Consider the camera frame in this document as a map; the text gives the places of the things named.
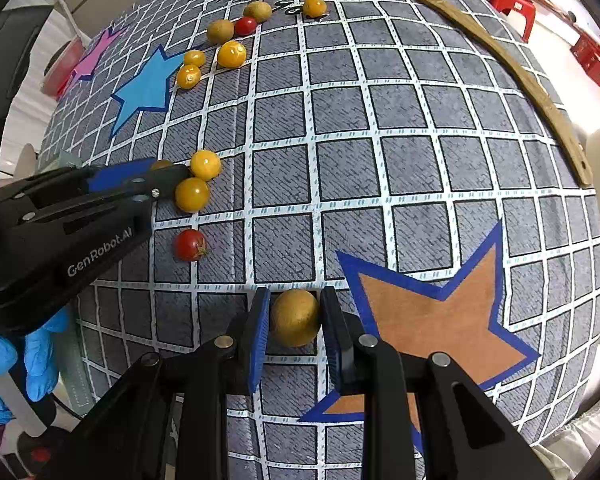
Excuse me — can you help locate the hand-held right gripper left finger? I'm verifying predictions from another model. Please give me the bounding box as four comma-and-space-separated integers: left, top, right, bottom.
36, 287, 272, 480

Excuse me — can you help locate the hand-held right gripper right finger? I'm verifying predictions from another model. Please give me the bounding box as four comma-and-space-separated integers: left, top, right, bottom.
320, 286, 553, 480

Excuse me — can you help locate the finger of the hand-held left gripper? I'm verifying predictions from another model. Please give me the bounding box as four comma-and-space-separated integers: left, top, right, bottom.
0, 158, 154, 207
24, 165, 192, 235

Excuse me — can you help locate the person's left hand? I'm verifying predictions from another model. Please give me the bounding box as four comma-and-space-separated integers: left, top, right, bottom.
0, 307, 73, 423

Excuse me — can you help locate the olive yellow cherry tomato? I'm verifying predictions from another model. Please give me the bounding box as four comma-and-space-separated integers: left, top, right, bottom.
243, 1, 273, 23

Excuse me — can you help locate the white sofa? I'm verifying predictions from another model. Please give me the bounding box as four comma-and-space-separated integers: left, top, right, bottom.
530, 390, 600, 480

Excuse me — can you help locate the long wooden paddle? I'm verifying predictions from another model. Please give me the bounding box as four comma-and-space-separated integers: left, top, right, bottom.
362, 0, 595, 189

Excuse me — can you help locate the red plastic chair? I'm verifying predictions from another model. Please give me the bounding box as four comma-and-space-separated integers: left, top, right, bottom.
489, 0, 537, 43

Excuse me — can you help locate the stack of red gift boxes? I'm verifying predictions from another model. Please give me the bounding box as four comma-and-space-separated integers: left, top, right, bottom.
570, 34, 600, 107

